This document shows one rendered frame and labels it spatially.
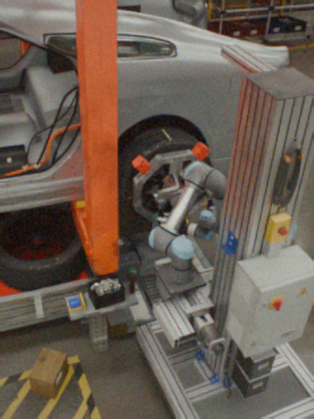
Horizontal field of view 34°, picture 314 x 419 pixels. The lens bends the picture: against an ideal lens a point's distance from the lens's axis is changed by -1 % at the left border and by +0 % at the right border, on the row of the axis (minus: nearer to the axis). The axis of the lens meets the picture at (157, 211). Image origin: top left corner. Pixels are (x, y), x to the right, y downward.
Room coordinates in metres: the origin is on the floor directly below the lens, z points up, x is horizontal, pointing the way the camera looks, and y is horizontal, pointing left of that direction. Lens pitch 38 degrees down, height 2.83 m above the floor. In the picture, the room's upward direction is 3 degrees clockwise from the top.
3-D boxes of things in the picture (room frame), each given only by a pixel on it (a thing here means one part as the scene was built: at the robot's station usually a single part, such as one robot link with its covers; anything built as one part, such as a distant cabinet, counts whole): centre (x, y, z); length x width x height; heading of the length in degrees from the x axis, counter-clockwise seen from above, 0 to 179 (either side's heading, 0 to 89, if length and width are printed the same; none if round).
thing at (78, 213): (2.69, 0.46, 0.69); 0.52 x 0.17 x 0.35; 22
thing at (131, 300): (2.15, 0.32, 0.44); 0.43 x 0.17 x 0.03; 112
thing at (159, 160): (2.81, -0.09, 0.85); 0.54 x 0.07 x 0.54; 112
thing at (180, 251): (2.03, -0.14, 0.98); 0.13 x 0.12 x 0.14; 50
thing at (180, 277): (2.03, -0.14, 0.87); 0.15 x 0.15 x 0.10
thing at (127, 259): (2.71, 0.25, 0.26); 0.42 x 0.18 x 0.35; 22
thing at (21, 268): (2.65, 0.82, 0.39); 0.66 x 0.66 x 0.24
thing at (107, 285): (2.16, 0.29, 0.51); 0.20 x 0.14 x 0.13; 117
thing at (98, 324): (2.14, 0.35, 0.21); 0.10 x 0.10 x 0.42; 22
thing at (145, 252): (2.97, -0.03, 0.32); 0.40 x 0.30 x 0.28; 112
